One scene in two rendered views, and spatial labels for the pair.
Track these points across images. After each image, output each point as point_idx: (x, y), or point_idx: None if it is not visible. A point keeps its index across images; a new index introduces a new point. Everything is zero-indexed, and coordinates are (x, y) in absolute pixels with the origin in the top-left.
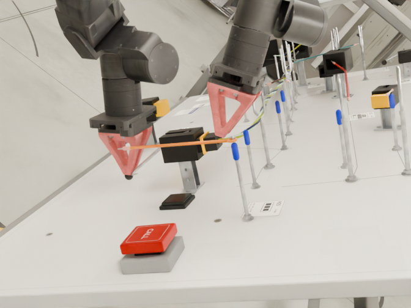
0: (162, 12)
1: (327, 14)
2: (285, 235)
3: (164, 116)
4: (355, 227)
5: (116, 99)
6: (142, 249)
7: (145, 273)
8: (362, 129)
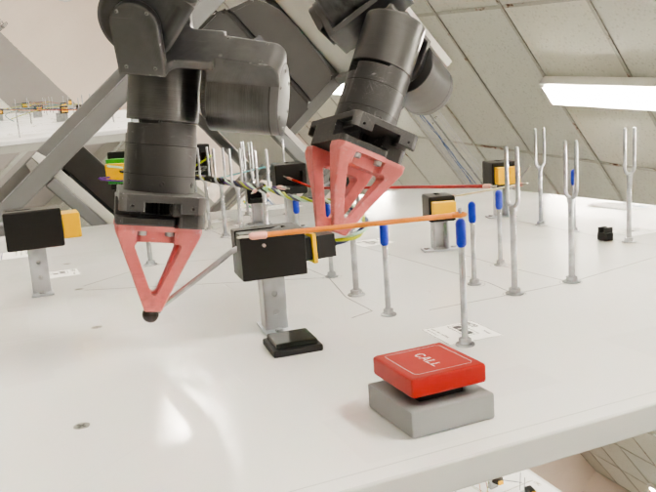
0: None
1: (449, 72)
2: (566, 350)
3: None
4: (635, 330)
5: (170, 160)
6: (453, 381)
7: (451, 429)
8: (403, 252)
